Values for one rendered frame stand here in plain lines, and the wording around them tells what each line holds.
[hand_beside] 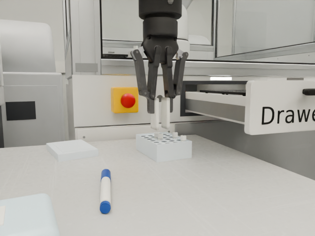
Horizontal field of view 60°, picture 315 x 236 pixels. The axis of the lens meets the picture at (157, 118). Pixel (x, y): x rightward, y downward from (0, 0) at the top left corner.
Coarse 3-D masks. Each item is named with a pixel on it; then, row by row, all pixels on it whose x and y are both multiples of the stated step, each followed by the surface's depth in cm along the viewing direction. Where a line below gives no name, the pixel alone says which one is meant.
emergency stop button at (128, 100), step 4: (124, 96) 73; (128, 96) 73; (132, 96) 73; (120, 100) 73; (124, 100) 73; (128, 100) 73; (132, 100) 73; (124, 104) 73; (128, 104) 73; (132, 104) 74
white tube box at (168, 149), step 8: (136, 136) 66; (144, 136) 67; (152, 136) 66; (168, 136) 66; (136, 144) 67; (144, 144) 62; (152, 144) 58; (160, 144) 56; (168, 144) 57; (176, 144) 58; (184, 144) 58; (144, 152) 62; (152, 152) 58; (160, 152) 56; (168, 152) 57; (176, 152) 58; (184, 152) 59; (160, 160) 57; (168, 160) 57
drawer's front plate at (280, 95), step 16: (256, 96) 55; (272, 96) 56; (288, 96) 57; (304, 96) 59; (256, 112) 55; (288, 112) 58; (256, 128) 56; (272, 128) 57; (288, 128) 58; (304, 128) 60
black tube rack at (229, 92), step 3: (201, 90) 85; (204, 90) 83; (207, 90) 81; (210, 90) 81; (213, 90) 81; (216, 90) 81; (219, 90) 82; (222, 90) 81; (225, 90) 82; (228, 90) 81; (231, 90) 81; (234, 90) 81; (237, 90) 81; (240, 90) 82; (243, 90) 82; (219, 93) 75; (222, 93) 74; (225, 93) 72; (228, 93) 71; (231, 93) 70; (234, 93) 69; (237, 93) 68
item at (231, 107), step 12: (192, 96) 82; (204, 96) 75; (216, 96) 70; (228, 96) 65; (240, 96) 60; (192, 108) 82; (204, 108) 75; (216, 108) 70; (228, 108) 64; (240, 108) 60; (228, 120) 65; (240, 120) 60
